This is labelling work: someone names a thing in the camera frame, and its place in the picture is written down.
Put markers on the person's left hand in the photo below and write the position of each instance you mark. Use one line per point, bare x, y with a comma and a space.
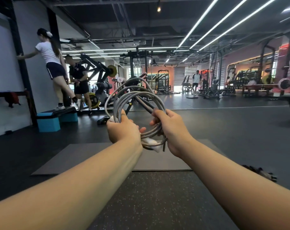
122, 131

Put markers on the person's right hand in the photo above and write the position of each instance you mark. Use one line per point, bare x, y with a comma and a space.
175, 134

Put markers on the person's left thumb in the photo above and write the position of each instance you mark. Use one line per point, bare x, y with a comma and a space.
142, 130

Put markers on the person's right thumb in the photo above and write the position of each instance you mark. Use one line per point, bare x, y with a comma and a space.
155, 122

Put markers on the person's right forearm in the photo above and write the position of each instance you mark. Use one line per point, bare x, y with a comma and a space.
236, 189

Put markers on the person's left forearm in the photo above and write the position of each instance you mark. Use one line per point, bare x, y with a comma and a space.
70, 189

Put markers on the yellow weight plate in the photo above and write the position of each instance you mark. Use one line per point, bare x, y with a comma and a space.
112, 71
93, 100

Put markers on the grey exercise mat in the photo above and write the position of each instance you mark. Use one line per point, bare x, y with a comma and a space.
87, 158

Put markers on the black power rack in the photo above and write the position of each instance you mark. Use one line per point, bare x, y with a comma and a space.
131, 64

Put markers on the black plate-loaded gym machine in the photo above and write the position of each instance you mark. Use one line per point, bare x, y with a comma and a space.
99, 76

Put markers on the blue and black step platform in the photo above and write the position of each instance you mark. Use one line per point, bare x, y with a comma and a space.
49, 122

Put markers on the black workout glove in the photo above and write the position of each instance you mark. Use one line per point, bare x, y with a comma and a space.
262, 173

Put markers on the red bag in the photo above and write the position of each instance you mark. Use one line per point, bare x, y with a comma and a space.
13, 98

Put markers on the barbell with white plates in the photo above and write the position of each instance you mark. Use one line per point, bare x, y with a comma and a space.
284, 83

